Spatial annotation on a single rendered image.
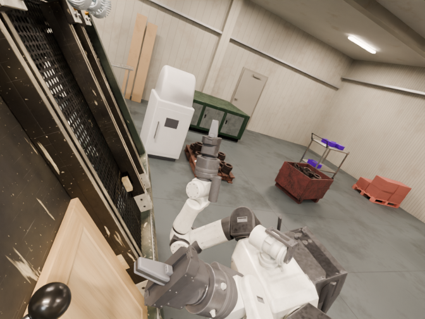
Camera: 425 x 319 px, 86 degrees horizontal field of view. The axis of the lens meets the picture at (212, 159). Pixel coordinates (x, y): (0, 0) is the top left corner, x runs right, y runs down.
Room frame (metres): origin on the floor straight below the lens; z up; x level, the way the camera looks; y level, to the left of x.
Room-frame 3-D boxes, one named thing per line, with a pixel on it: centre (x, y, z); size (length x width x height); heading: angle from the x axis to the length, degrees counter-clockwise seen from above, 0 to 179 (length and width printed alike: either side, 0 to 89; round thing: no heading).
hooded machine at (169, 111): (4.08, 1.06, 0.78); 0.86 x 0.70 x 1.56; 25
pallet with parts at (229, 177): (4.31, 0.07, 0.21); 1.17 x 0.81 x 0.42; 27
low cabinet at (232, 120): (7.36, 0.81, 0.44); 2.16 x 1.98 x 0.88; 116
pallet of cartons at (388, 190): (6.81, -5.04, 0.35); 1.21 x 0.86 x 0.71; 116
